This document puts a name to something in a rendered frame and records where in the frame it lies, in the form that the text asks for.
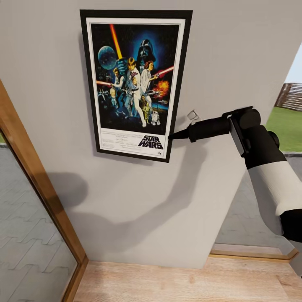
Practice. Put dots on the fixed window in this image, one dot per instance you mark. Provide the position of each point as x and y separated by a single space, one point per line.
243 234

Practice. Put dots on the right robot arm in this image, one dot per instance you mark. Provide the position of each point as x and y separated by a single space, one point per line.
277 188

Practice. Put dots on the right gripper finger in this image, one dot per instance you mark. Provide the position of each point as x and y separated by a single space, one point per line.
180 135

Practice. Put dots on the door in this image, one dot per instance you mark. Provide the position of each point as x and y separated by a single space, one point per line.
41 257

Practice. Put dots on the poster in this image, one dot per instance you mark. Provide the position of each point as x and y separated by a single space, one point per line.
135 61

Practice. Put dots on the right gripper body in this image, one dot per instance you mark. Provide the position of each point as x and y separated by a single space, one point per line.
202 130

